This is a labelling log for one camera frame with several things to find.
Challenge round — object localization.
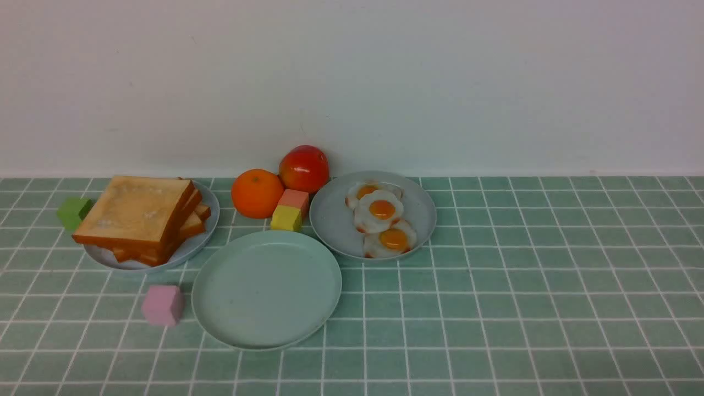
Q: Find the yellow cube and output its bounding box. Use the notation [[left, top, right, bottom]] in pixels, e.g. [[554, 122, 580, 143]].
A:
[[271, 205, 303, 232]]

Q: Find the orange fruit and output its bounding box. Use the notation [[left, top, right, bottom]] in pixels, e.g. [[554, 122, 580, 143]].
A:
[[230, 169, 284, 219]]

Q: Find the grey egg plate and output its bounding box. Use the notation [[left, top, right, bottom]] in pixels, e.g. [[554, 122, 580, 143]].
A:
[[309, 171, 437, 261]]

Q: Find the red tomato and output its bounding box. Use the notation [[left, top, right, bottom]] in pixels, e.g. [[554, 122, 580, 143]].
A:
[[279, 145, 330, 194]]

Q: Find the toast slice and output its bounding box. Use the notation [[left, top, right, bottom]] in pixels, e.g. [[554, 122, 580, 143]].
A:
[[133, 212, 206, 267], [156, 190, 203, 252], [109, 203, 211, 262], [72, 175, 197, 250]]

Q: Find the salmon pink cube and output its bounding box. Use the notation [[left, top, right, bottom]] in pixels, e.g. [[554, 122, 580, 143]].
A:
[[277, 189, 310, 218]]

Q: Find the blue bread plate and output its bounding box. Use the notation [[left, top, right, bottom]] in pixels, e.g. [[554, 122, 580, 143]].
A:
[[83, 180, 221, 276]]

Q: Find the green cube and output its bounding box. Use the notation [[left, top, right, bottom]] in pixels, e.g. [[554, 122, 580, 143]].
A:
[[56, 196, 93, 232]]

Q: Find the green centre plate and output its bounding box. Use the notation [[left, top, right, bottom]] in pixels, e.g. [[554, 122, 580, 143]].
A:
[[191, 230, 343, 351]]

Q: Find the fried egg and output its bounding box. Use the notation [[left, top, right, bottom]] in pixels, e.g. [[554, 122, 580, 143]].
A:
[[354, 190, 404, 235], [345, 180, 403, 210], [363, 219, 417, 259]]

